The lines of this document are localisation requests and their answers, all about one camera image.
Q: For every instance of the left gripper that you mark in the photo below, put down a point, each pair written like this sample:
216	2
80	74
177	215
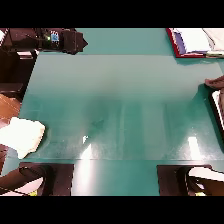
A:
74	41

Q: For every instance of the white T-shirt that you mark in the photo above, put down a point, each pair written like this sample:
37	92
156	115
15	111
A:
20	135

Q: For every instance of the white garment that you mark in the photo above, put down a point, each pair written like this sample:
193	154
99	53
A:
196	40

